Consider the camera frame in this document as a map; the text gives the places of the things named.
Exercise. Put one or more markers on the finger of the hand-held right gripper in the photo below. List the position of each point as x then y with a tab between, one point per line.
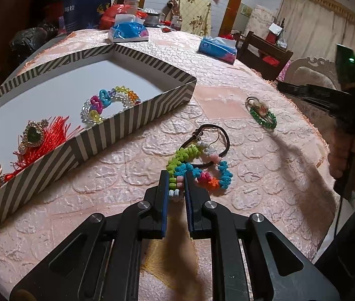
309	91

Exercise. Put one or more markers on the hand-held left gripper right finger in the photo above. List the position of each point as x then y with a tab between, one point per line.
190	207

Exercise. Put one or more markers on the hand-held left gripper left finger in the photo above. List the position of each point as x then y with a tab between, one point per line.
164	207

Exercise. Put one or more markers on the red knot tassel ornament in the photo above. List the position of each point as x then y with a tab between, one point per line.
52	138

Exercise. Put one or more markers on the striped cardboard box tray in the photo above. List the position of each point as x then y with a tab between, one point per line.
71	94

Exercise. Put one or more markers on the gold heart gem brooch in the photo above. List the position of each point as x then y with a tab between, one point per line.
33	134

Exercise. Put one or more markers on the white ornate upholstered chair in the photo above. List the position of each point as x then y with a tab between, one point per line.
305	69

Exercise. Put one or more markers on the dark wooden chair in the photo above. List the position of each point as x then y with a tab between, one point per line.
258	56

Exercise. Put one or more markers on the cream curtain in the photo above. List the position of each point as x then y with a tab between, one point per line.
318	25

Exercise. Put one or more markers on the cream quilted cover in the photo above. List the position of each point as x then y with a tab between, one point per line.
260	18

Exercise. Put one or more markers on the blue and pink tissue pack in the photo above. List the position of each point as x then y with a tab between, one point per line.
216	48

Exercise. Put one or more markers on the cream floral cloth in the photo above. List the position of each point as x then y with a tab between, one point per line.
193	12

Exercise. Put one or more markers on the small red trinket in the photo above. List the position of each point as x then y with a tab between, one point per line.
165	30

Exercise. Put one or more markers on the metal pot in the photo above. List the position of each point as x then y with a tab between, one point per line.
152	18

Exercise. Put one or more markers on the open blue tissue pack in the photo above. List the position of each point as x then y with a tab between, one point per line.
127	31

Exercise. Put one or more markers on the red plastic bag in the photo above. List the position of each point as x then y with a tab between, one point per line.
108	17

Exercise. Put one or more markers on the blue shopping bag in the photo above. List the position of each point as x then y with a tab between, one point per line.
83	9

